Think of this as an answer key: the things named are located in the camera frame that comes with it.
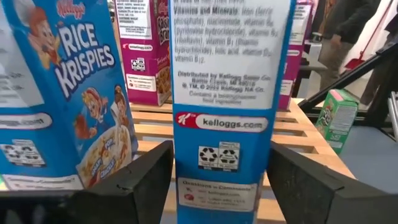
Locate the person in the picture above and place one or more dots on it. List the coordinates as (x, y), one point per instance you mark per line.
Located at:
(348, 18)

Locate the green Apple Jacks cereal box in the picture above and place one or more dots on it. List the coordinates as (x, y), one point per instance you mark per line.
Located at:
(337, 121)

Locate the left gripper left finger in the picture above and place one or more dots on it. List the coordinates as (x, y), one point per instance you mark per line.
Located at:
(140, 193)

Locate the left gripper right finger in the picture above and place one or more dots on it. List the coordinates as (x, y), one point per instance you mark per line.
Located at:
(311, 199)

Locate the pink Raisin Bran cereal box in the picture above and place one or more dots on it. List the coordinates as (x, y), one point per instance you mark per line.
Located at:
(143, 77)
(292, 62)

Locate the black metal table frame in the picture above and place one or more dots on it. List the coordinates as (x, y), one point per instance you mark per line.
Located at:
(342, 81)

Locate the wooden slatted shelf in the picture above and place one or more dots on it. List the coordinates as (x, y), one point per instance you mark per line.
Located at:
(329, 161)

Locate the blue Rice Krispies cereal box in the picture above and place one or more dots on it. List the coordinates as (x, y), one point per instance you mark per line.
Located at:
(224, 149)
(77, 62)

